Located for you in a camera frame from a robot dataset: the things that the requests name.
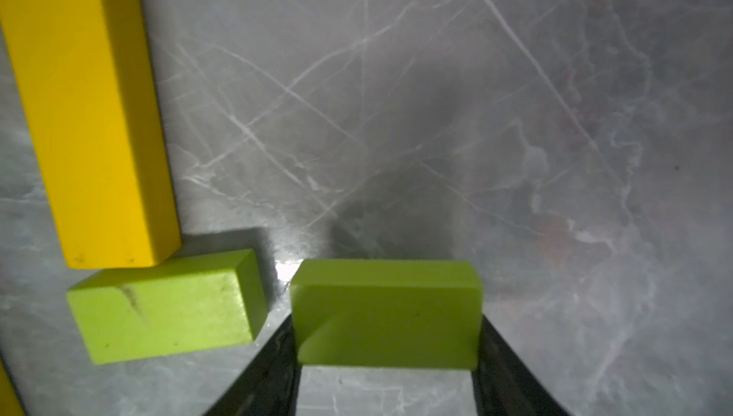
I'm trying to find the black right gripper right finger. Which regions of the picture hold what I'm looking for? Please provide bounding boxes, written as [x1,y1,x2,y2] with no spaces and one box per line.
[471,316,570,416]

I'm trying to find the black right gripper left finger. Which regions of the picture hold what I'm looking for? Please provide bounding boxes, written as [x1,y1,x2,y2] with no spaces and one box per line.
[204,316,302,416]

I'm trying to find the lime green block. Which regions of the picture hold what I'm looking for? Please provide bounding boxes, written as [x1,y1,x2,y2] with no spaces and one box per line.
[289,259,483,370]
[67,249,268,364]

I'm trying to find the yellow block pair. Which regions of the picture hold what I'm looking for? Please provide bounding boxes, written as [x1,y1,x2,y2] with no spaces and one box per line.
[1,0,181,269]
[0,363,25,416]

